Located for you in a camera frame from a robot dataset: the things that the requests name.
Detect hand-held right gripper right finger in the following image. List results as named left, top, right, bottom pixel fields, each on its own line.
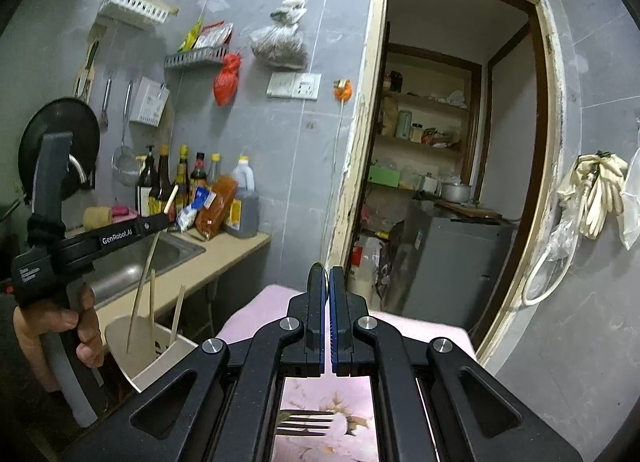
left=330, top=267, right=581, bottom=462

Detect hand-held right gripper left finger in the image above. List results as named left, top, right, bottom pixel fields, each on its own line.
left=75, top=266, right=329, bottom=462

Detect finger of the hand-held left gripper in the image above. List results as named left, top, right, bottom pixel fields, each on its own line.
left=132, top=213, right=173, bottom=249

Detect steel fork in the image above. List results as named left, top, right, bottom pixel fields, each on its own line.
left=275, top=409, right=335, bottom=438

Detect white plastic utensil basket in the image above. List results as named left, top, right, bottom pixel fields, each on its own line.
left=105, top=314, right=201, bottom=393

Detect person's left forearm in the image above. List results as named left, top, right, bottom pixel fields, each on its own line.
left=0, top=304, right=63, bottom=395

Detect person's left hand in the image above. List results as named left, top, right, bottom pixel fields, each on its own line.
left=14, top=287, right=106, bottom=369

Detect steel kitchen sink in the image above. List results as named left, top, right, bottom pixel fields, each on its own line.
left=85, top=229, right=207, bottom=310

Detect blue white packet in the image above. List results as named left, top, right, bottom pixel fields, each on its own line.
left=175, top=187, right=216, bottom=234

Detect dark soy sauce bottle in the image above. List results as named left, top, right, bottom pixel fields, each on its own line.
left=150, top=144, right=176, bottom=215

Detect yellow sponge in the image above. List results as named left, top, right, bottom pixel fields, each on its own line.
left=82, top=207, right=113, bottom=231

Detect yellow cap sauce bottle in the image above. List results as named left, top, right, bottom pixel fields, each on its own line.
left=172, top=144, right=191, bottom=207

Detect white plastic jug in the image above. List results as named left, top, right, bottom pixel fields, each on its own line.
left=347, top=234, right=381, bottom=300

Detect orange noodle packet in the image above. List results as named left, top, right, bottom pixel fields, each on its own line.
left=195, top=174, right=238, bottom=241

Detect steel mesh strainer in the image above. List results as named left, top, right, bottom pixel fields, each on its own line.
left=111, top=80, right=142, bottom=187

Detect red cap sauce bottle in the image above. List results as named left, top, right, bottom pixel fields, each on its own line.
left=189, top=152, right=208, bottom=190

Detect pink flowered cloth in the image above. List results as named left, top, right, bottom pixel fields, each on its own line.
left=220, top=284, right=473, bottom=462

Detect large cooking oil jug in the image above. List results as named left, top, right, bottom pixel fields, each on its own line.
left=223, top=156, right=261, bottom=239

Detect steel curved faucet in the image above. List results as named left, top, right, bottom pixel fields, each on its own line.
left=67, top=154, right=87, bottom=190

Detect black round pan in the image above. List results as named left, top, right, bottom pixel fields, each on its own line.
left=17, top=98, right=101, bottom=203

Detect grey appliance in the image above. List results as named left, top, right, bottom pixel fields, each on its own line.
left=387, top=202, right=518, bottom=330

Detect white hanging box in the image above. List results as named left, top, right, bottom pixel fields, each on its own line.
left=129, top=76, right=171, bottom=129

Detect hanging steel peeler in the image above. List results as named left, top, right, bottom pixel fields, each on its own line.
left=100, top=76, right=113, bottom=133

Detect green box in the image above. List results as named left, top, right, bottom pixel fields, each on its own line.
left=367, top=164, right=401, bottom=189

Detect red plastic bag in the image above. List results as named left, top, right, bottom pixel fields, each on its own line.
left=213, top=52, right=242, bottom=106

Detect white kettle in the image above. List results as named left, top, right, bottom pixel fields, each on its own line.
left=417, top=173, right=443, bottom=197

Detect wooden knife holder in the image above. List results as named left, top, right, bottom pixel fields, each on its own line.
left=74, top=24, right=108, bottom=102

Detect wooden cutting board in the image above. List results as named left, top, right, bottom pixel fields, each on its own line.
left=435, top=199, right=503, bottom=220

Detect steel cooking pot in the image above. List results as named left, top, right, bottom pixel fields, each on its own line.
left=440, top=182, right=473, bottom=203

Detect green yellow seasoning packet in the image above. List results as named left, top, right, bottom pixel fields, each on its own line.
left=179, top=19, right=203, bottom=52

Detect red white seasoning packet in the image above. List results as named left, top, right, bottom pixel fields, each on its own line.
left=192, top=22, right=234, bottom=50

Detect red food packets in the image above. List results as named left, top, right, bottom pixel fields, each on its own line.
left=422, top=127, right=463, bottom=149

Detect clear bag of dried goods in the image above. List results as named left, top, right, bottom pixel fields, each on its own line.
left=249, top=0, right=308, bottom=71

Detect clear plastic bag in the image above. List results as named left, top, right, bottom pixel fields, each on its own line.
left=527, top=219, right=581, bottom=293

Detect wooden storage shelf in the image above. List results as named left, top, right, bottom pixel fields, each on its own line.
left=377, top=42, right=483, bottom=193

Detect cream rubber gloves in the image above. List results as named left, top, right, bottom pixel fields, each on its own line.
left=556, top=153, right=628, bottom=240

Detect grey wall shelf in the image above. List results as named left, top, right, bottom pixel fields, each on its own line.
left=164, top=46, right=230, bottom=70

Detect white power cable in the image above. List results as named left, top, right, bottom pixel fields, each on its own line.
left=334, top=100, right=347, bottom=183

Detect white hose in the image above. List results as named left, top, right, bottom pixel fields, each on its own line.
left=522, top=169, right=601, bottom=307

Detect white wall socket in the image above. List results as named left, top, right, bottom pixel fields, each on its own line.
left=294, top=72, right=322, bottom=101

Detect white wall basket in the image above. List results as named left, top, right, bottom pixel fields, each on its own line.
left=97, top=0, right=171, bottom=31

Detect worn wooden door frame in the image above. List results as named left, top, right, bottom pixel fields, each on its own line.
left=325, top=0, right=568, bottom=360

